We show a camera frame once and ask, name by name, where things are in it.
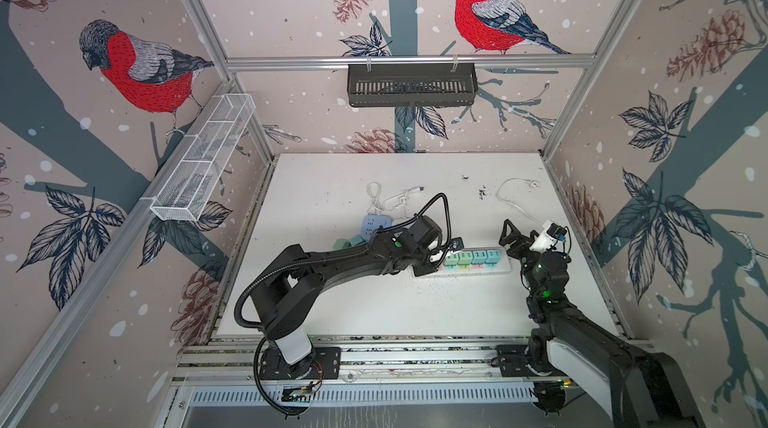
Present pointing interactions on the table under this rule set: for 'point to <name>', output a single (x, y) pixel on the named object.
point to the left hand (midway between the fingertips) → (436, 254)
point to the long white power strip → (504, 265)
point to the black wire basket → (412, 85)
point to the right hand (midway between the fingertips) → (517, 228)
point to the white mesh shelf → (205, 153)
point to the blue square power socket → (372, 222)
